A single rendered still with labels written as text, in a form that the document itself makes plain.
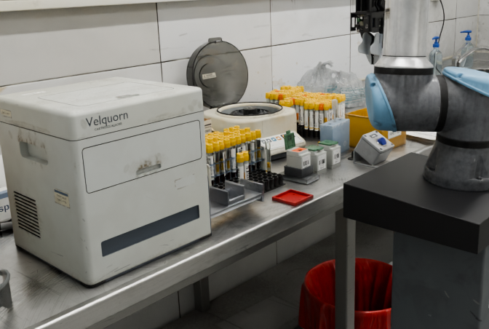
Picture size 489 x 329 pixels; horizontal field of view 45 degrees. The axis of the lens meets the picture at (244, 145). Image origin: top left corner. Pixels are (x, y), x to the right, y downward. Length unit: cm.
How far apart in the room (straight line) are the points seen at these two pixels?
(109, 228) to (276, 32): 137
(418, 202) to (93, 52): 98
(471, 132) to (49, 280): 84
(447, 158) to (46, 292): 80
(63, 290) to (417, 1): 83
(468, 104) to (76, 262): 78
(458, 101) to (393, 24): 20
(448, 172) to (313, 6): 129
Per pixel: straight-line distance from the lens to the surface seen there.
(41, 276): 111
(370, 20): 168
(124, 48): 177
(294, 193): 139
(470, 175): 126
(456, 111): 122
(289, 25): 229
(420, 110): 120
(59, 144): 99
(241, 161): 133
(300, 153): 146
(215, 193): 124
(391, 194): 120
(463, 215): 115
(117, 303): 103
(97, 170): 98
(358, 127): 176
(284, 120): 172
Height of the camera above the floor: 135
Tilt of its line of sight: 15 degrees down
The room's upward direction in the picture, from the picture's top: 2 degrees counter-clockwise
